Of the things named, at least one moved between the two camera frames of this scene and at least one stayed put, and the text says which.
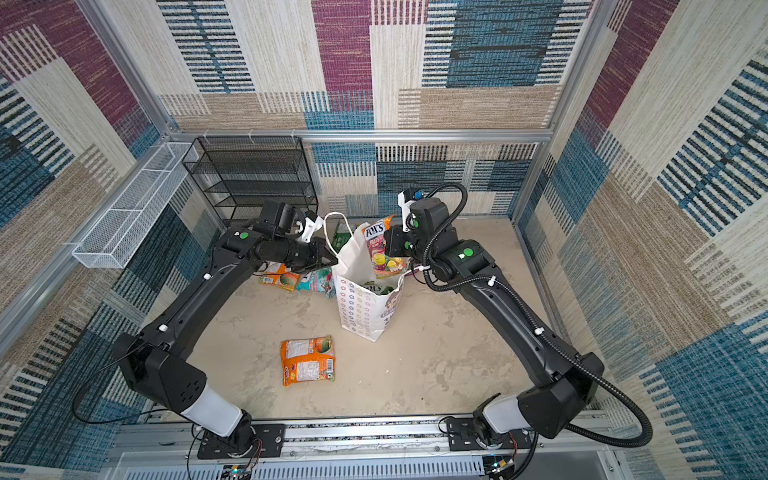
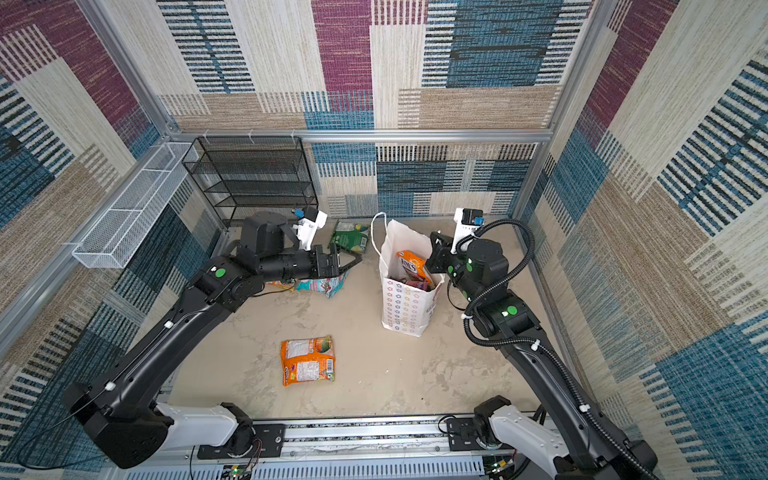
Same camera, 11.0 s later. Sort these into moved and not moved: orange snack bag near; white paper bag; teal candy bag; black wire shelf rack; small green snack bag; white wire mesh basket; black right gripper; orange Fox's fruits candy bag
Moved: white paper bag; black right gripper; orange Fox's fruits candy bag
Not moved: white wire mesh basket; orange snack bag near; small green snack bag; teal candy bag; black wire shelf rack
